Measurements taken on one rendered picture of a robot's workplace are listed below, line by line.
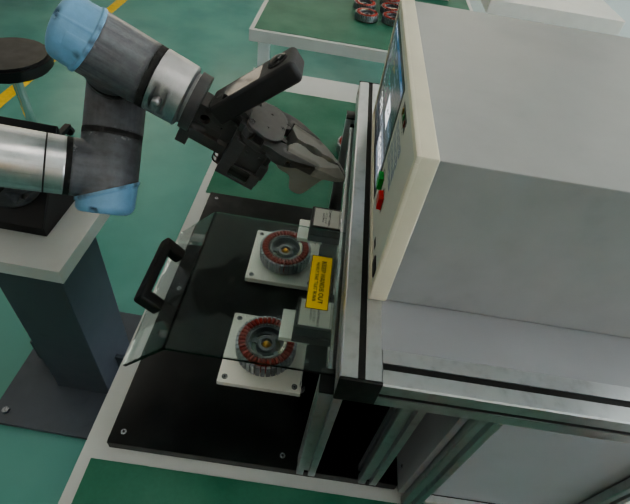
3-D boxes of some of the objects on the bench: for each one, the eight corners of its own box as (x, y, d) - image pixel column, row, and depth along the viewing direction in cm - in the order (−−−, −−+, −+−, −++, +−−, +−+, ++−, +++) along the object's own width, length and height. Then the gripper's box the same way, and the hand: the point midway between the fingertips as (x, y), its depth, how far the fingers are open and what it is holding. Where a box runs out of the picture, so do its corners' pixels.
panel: (397, 492, 72) (464, 410, 51) (390, 218, 118) (424, 114, 97) (404, 493, 72) (474, 412, 51) (394, 219, 118) (430, 115, 97)
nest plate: (216, 384, 81) (216, 381, 80) (235, 316, 91) (235, 312, 91) (299, 397, 81) (300, 394, 80) (308, 327, 92) (309, 324, 91)
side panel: (401, 504, 73) (477, 420, 50) (400, 484, 75) (473, 395, 52) (570, 529, 74) (722, 458, 51) (565, 509, 76) (709, 431, 53)
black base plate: (109, 447, 74) (106, 441, 72) (211, 198, 118) (210, 191, 117) (394, 490, 75) (397, 485, 73) (389, 227, 119) (391, 220, 118)
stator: (226, 369, 82) (226, 358, 79) (246, 320, 90) (246, 308, 87) (286, 385, 81) (288, 374, 79) (301, 334, 89) (303, 323, 86)
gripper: (187, 112, 60) (321, 188, 67) (164, 150, 54) (315, 229, 61) (211, 58, 55) (355, 147, 62) (190, 93, 49) (352, 188, 55)
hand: (339, 169), depth 59 cm, fingers closed
